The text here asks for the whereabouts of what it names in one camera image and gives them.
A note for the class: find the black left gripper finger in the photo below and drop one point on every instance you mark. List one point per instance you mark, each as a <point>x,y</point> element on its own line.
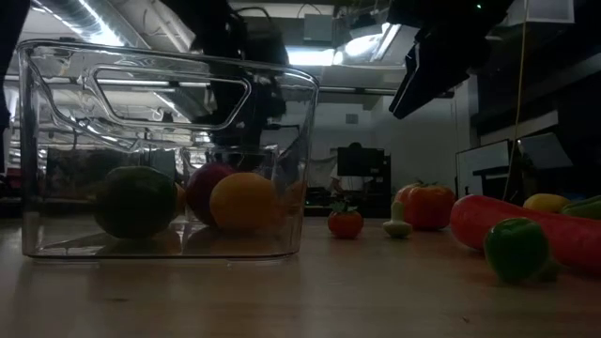
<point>251,157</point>

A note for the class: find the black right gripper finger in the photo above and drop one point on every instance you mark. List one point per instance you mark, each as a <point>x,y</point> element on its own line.
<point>407,94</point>
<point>441,80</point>

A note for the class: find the orange fruit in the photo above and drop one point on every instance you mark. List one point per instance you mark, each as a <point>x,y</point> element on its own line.
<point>243,202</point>

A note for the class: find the red apple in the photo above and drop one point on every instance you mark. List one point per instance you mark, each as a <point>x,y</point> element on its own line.
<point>202,188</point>

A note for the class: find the yellow lemon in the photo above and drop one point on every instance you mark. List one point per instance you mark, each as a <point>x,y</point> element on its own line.
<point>547,203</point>
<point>180,199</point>

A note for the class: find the large orange-red tomato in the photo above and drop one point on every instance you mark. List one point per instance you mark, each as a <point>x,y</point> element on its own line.
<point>429,206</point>

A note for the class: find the small red tomato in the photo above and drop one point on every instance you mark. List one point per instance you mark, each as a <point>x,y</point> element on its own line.
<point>345,224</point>

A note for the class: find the dark green avocado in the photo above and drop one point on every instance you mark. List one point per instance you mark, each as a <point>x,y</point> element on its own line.
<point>135,202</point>

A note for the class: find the white mushroom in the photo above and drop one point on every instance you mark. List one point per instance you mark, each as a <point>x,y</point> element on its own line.
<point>397,227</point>

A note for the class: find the long orange carrot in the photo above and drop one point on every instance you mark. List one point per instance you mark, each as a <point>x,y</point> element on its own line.
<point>469,218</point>

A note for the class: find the small green bell pepper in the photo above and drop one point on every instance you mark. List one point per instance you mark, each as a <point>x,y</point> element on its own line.
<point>516,249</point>

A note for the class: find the long green pepper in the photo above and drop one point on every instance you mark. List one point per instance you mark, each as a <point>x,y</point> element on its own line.
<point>584,209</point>

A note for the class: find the large clear plastic basket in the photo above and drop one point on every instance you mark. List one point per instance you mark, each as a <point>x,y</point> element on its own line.
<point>56,155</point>

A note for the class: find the metal ceiling hood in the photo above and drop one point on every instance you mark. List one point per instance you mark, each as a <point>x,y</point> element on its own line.
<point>371,44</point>

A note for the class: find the ceiling light panel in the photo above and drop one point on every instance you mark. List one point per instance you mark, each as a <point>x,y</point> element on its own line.
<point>310,57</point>

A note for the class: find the white hanging cloth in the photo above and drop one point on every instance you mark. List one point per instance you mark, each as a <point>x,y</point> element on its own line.
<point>323,173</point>

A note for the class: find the black cabinet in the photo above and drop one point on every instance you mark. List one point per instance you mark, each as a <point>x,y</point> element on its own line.
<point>361,162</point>

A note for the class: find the white-backed computer monitor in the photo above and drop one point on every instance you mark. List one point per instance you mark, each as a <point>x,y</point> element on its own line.
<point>483,164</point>

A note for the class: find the grey ceiling box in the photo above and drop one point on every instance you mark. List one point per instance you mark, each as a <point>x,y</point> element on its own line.
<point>319,27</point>

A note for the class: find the person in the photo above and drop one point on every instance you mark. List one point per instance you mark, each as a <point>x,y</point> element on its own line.
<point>349,184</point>

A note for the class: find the tilted grey monitor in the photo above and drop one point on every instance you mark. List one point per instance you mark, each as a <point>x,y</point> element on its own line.
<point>544,150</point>

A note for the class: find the silver air duct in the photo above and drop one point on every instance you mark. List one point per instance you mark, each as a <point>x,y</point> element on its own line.
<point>70,11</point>

